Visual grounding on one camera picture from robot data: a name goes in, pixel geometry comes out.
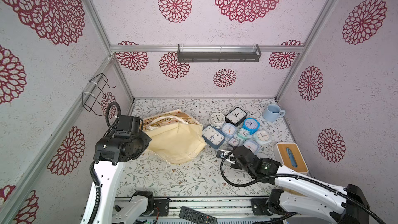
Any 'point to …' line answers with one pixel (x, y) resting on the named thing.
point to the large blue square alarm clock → (213, 137)
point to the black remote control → (190, 214)
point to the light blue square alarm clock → (229, 130)
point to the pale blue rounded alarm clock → (253, 145)
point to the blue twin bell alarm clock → (251, 125)
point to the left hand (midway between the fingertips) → (147, 143)
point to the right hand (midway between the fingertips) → (230, 147)
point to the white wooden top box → (302, 167)
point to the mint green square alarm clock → (243, 133)
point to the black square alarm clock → (236, 116)
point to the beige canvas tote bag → (176, 138)
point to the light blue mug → (272, 112)
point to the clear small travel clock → (233, 142)
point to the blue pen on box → (292, 157)
